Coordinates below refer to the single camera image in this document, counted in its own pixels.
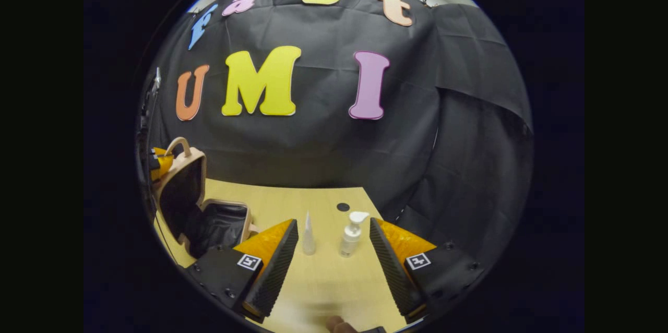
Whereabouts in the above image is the metal stand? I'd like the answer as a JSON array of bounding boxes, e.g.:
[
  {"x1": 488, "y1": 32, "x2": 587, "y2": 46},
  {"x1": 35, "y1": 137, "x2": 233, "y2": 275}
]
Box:
[{"x1": 140, "y1": 67, "x2": 162, "y2": 133}]

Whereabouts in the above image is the white pump bottle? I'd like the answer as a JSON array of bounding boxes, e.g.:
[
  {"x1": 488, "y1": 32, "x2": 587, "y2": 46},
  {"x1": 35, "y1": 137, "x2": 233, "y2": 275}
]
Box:
[{"x1": 339, "y1": 211, "x2": 370, "y2": 258}]

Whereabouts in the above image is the white squeeze tube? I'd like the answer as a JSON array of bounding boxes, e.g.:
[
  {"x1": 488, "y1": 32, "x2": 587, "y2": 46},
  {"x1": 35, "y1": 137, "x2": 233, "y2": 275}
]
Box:
[{"x1": 303, "y1": 211, "x2": 317, "y2": 256}]

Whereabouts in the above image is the pink suitcase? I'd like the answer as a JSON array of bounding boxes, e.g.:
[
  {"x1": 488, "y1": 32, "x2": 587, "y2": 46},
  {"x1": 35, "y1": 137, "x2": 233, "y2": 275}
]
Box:
[{"x1": 151, "y1": 137, "x2": 260, "y2": 259}]

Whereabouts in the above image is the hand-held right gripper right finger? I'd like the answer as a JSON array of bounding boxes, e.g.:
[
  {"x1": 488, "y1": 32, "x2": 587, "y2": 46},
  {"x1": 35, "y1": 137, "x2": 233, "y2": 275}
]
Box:
[{"x1": 368, "y1": 217, "x2": 486, "y2": 324}]

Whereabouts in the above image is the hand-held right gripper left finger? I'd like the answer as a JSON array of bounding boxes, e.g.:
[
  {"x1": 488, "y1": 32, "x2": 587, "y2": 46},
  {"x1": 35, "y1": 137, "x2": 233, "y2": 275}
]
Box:
[{"x1": 184, "y1": 218, "x2": 300, "y2": 323}]

